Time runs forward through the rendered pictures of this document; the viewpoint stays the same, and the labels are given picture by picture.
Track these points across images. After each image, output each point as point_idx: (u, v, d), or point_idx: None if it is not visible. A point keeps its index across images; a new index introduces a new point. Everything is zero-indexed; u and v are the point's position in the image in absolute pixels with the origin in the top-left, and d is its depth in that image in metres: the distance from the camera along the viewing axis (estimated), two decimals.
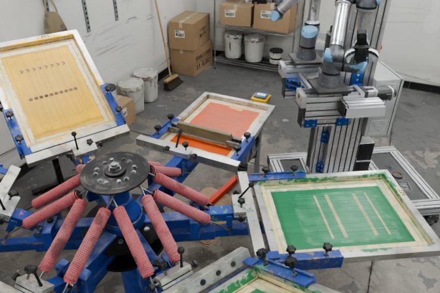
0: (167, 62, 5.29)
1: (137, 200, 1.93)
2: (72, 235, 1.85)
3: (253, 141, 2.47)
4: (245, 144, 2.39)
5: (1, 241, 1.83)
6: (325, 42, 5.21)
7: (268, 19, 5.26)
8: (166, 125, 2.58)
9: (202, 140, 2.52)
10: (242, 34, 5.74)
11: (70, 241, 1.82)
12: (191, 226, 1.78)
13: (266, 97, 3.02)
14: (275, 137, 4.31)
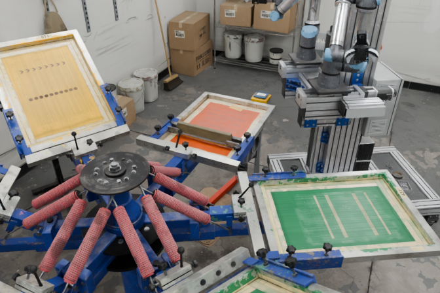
0: (167, 62, 5.29)
1: (137, 200, 1.93)
2: (72, 235, 1.85)
3: (253, 141, 2.47)
4: (245, 144, 2.39)
5: (1, 241, 1.83)
6: (325, 42, 5.21)
7: (268, 19, 5.26)
8: (166, 125, 2.58)
9: (202, 140, 2.52)
10: (242, 34, 5.74)
11: (70, 241, 1.82)
12: (191, 226, 1.78)
13: (266, 97, 3.02)
14: (275, 137, 4.31)
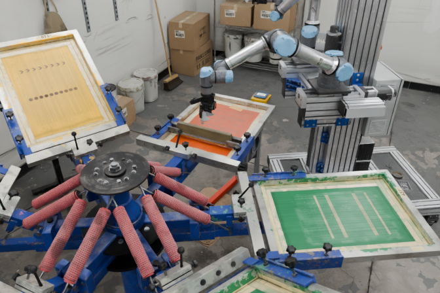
0: (167, 62, 5.29)
1: (137, 200, 1.93)
2: (72, 235, 1.85)
3: (253, 141, 2.47)
4: (245, 144, 2.39)
5: (1, 241, 1.83)
6: (325, 42, 5.21)
7: (268, 19, 5.26)
8: (166, 125, 2.58)
9: (202, 140, 2.52)
10: (242, 34, 5.74)
11: (70, 241, 1.82)
12: (191, 226, 1.78)
13: (266, 97, 3.02)
14: (275, 137, 4.31)
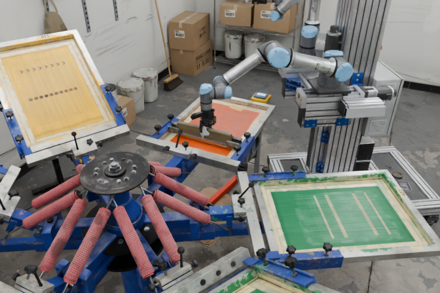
0: (167, 62, 5.29)
1: (137, 200, 1.93)
2: (72, 235, 1.85)
3: (253, 141, 2.47)
4: (245, 144, 2.39)
5: (1, 241, 1.83)
6: (325, 42, 5.21)
7: (268, 19, 5.26)
8: (166, 125, 2.58)
9: (202, 140, 2.52)
10: (242, 34, 5.74)
11: (70, 241, 1.82)
12: (191, 226, 1.78)
13: (266, 97, 3.02)
14: (275, 137, 4.31)
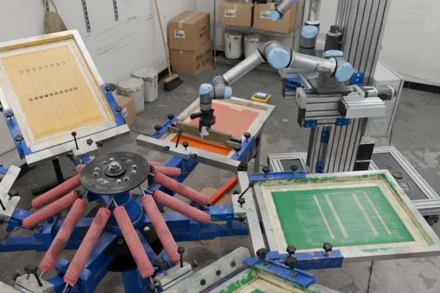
0: (167, 62, 5.29)
1: (137, 200, 1.93)
2: (72, 235, 1.85)
3: (253, 141, 2.47)
4: (245, 144, 2.39)
5: (1, 241, 1.83)
6: (325, 42, 5.21)
7: (268, 19, 5.26)
8: (166, 125, 2.58)
9: (202, 140, 2.52)
10: (242, 34, 5.74)
11: (70, 241, 1.82)
12: (191, 226, 1.78)
13: (266, 97, 3.02)
14: (275, 137, 4.31)
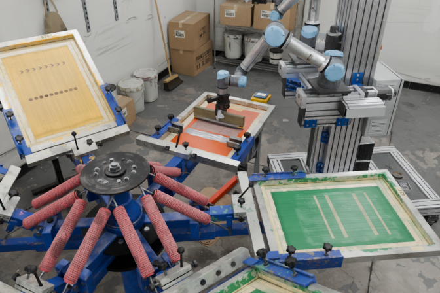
0: (167, 62, 5.29)
1: (137, 200, 1.93)
2: (72, 235, 1.85)
3: (253, 141, 2.47)
4: (245, 144, 2.39)
5: (1, 241, 1.83)
6: (325, 42, 5.21)
7: (268, 19, 5.26)
8: (166, 125, 2.58)
9: (202, 140, 2.52)
10: (242, 34, 5.74)
11: (70, 241, 1.82)
12: (191, 226, 1.78)
13: (266, 97, 3.02)
14: (275, 137, 4.31)
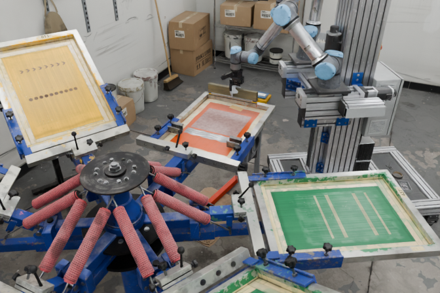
0: (167, 62, 5.29)
1: (137, 200, 1.93)
2: (72, 235, 1.85)
3: (253, 141, 2.47)
4: (245, 144, 2.39)
5: (1, 241, 1.83)
6: (325, 42, 5.21)
7: (268, 19, 5.26)
8: (166, 125, 2.58)
9: (202, 140, 2.52)
10: (242, 34, 5.74)
11: (70, 241, 1.82)
12: (191, 226, 1.78)
13: (266, 97, 3.02)
14: (275, 137, 4.31)
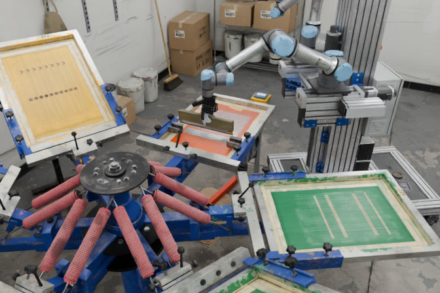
0: (167, 62, 5.29)
1: (137, 200, 1.93)
2: (72, 235, 1.85)
3: (253, 141, 2.47)
4: (245, 144, 2.39)
5: (1, 241, 1.83)
6: (325, 42, 5.21)
7: (268, 19, 5.26)
8: (166, 125, 2.58)
9: (202, 140, 2.52)
10: (242, 34, 5.74)
11: (70, 241, 1.82)
12: (191, 226, 1.78)
13: (266, 97, 3.02)
14: (275, 137, 4.31)
